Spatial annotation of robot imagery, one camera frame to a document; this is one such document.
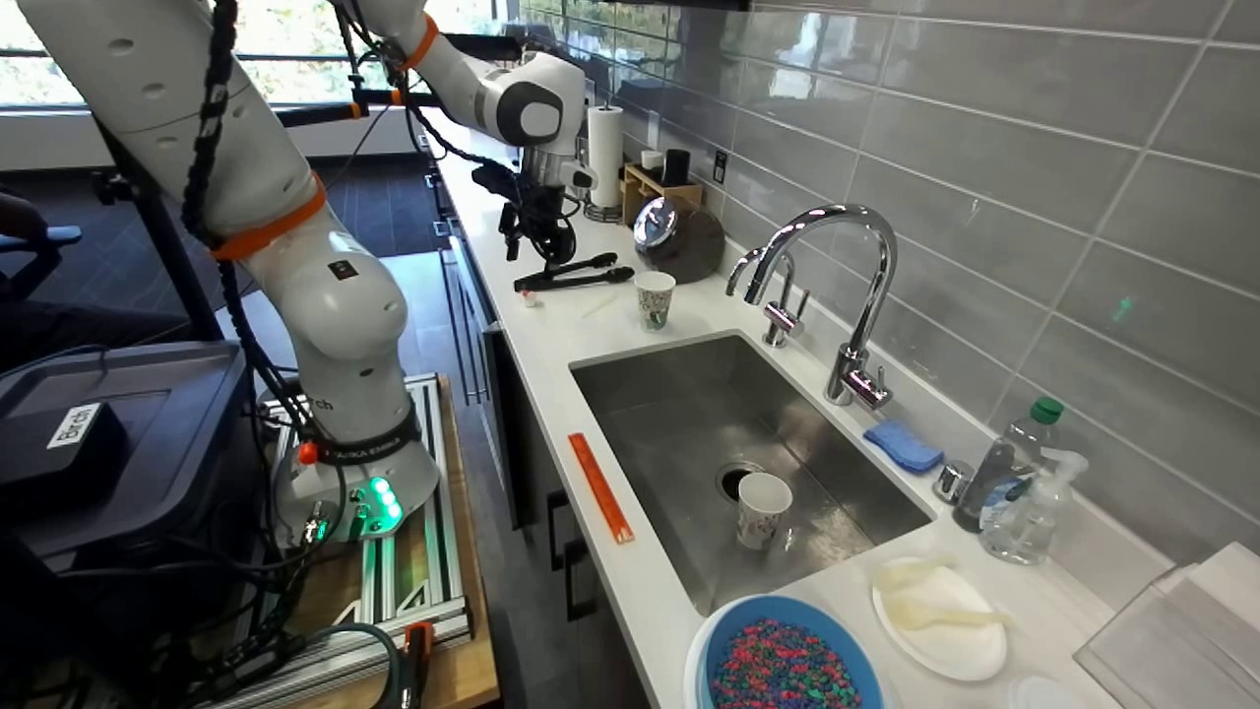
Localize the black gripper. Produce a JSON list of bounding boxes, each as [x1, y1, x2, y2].
[[499, 171, 581, 268]]

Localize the white plate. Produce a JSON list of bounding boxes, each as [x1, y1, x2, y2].
[[865, 551, 1015, 688]]

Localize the black tongs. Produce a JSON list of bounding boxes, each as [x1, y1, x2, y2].
[[507, 248, 638, 297]]

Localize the white paper towel roll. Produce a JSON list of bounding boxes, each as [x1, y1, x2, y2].
[[581, 97, 630, 221]]

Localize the wooden utensil holder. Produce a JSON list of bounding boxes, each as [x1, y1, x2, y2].
[[620, 159, 710, 221]]

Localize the patterned paper cup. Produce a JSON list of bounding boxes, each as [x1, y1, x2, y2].
[[635, 268, 680, 330]]

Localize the black pot with silver lid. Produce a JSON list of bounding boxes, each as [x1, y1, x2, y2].
[[630, 194, 730, 289]]

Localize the stainless steel sink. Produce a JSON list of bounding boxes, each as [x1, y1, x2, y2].
[[566, 326, 938, 621]]

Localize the orange wrapped plastic utensil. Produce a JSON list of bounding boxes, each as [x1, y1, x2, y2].
[[564, 429, 638, 551]]

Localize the small chrome faucet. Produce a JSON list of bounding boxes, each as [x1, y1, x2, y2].
[[726, 243, 812, 349]]

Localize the tall chrome faucet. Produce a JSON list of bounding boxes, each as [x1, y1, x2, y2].
[[740, 196, 904, 414]]

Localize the white paper cup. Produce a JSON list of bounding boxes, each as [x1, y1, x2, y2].
[[730, 467, 799, 555]]

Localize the dark plastic storage bin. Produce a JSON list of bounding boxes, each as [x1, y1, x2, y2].
[[0, 336, 269, 709]]

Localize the blue sponge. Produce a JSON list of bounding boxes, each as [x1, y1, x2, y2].
[[858, 419, 949, 482]]

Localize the blue bowl with white rim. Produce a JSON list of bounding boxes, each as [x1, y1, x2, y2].
[[680, 590, 895, 709]]

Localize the multicoloured gravel beads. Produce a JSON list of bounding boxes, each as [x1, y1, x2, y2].
[[710, 620, 869, 709]]

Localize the black office chair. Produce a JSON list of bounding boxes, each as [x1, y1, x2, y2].
[[0, 188, 87, 313]]

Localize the green capped bottle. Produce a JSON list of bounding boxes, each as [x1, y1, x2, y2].
[[949, 393, 1066, 534]]

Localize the black box with label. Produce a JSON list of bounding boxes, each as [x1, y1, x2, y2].
[[0, 393, 133, 524]]

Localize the clear plastic bottle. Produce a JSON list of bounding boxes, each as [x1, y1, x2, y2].
[[977, 445, 1089, 570]]

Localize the clear plastic container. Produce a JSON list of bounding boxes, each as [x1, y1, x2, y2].
[[1071, 541, 1260, 709]]

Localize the black cabinet handle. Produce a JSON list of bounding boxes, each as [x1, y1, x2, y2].
[[559, 534, 597, 621], [538, 488, 578, 579]]

